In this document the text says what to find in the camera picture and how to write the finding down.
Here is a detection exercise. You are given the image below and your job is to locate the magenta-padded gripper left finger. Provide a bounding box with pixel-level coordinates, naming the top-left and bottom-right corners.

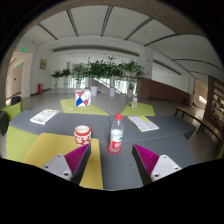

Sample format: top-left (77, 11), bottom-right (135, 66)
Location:
top-left (41, 143), bottom-right (92, 185)

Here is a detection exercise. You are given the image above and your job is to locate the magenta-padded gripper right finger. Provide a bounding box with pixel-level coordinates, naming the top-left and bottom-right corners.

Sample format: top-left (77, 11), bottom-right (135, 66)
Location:
top-left (131, 143), bottom-right (183, 186)

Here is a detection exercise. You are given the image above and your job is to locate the clear red-capped water bottle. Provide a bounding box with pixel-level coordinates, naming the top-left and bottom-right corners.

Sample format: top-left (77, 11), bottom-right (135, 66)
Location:
top-left (108, 113), bottom-right (125, 154)

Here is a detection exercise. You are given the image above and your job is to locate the red and white patterned mug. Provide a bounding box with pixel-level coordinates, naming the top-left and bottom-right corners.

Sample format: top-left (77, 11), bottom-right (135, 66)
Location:
top-left (73, 125), bottom-right (93, 147)

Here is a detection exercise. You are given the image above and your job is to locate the white and yellow booklet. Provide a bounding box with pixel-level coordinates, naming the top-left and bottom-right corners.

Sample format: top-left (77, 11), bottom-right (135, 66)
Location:
top-left (127, 115), bottom-right (160, 133)

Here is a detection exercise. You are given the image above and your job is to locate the white printed booklet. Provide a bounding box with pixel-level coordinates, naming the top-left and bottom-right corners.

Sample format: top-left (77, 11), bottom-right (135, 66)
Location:
top-left (29, 108), bottom-right (60, 126)

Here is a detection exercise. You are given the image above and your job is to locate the small clear plastic bottle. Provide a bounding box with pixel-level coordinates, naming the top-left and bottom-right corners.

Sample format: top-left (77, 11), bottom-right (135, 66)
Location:
top-left (131, 93), bottom-right (139, 109)

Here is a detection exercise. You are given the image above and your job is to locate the white box with coloured triangles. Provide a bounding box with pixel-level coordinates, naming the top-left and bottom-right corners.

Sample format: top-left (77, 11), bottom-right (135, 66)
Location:
top-left (74, 88), bottom-right (92, 108)

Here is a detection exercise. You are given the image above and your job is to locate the long wooden bench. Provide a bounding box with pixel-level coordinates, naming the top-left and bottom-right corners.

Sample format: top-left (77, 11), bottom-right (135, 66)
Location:
top-left (174, 105), bottom-right (224, 141)

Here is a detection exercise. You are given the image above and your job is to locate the lime green seat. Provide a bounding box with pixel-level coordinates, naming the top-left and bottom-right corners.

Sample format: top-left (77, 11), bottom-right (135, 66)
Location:
top-left (0, 100), bottom-right (24, 122)

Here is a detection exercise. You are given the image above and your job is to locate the black chair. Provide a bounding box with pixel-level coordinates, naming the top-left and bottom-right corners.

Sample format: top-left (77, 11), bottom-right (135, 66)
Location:
top-left (9, 95), bottom-right (23, 106)

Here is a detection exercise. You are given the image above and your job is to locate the wooden shelf unit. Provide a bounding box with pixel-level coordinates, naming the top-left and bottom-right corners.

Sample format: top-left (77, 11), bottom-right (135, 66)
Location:
top-left (204, 75), bottom-right (224, 128)

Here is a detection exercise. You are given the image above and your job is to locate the group of potted green plants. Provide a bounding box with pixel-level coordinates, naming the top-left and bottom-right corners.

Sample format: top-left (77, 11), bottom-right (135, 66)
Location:
top-left (50, 55), bottom-right (146, 98)

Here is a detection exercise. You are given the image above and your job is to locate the framed yellow wall picture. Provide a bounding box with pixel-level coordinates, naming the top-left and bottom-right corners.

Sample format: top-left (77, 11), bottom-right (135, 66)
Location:
top-left (39, 58), bottom-right (49, 70)

